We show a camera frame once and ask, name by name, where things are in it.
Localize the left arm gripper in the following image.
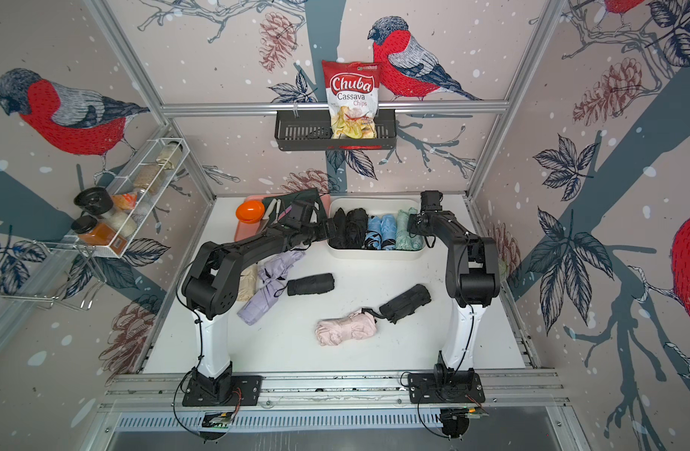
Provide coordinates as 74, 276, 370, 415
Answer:
300, 217, 342, 244

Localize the light blue umbrella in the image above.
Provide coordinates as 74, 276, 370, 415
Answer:
380, 214, 397, 251

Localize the blue patterned umbrella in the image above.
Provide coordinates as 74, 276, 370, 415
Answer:
364, 215, 382, 250

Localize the black cased compact umbrella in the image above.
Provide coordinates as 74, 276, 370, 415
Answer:
287, 274, 335, 296

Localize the black sleeved umbrella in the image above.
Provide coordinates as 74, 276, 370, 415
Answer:
361, 284, 431, 324

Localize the mint green strapped umbrella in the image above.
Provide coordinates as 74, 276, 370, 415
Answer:
406, 208, 425, 251

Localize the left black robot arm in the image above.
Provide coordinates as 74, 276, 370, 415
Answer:
181, 200, 335, 400

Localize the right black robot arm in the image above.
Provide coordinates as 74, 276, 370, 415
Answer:
408, 191, 501, 386

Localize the cream storage box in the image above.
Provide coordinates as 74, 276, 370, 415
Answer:
327, 195, 426, 261

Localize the lavender folded umbrella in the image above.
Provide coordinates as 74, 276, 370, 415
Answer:
238, 250, 305, 325

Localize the beige striped folded umbrella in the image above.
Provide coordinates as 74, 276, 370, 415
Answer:
237, 264, 258, 302

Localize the pink folded umbrella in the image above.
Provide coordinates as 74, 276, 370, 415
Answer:
315, 310, 377, 347

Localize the dark green cloth napkin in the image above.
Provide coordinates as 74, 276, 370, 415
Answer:
261, 188, 327, 224

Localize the pink plastic tray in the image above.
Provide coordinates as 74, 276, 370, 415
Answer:
235, 194, 331, 241

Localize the green lidded glass jar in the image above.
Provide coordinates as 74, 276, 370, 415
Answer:
498, 259, 509, 282

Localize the Chuba cassava chips bag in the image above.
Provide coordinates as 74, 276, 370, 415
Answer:
322, 61, 380, 139

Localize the black lidded spice jar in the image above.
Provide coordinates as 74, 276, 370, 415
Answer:
74, 186, 121, 219

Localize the orange spice jar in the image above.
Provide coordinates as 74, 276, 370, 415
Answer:
72, 215, 117, 246

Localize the black wall basket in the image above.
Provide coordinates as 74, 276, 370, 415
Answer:
273, 108, 397, 152

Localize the white wire spice rack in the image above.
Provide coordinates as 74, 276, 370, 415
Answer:
93, 137, 190, 259

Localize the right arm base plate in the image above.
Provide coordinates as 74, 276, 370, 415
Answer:
404, 371, 486, 405

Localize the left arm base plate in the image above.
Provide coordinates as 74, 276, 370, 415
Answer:
183, 373, 263, 407

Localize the wire hook rack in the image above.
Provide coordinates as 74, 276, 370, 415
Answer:
0, 240, 107, 311

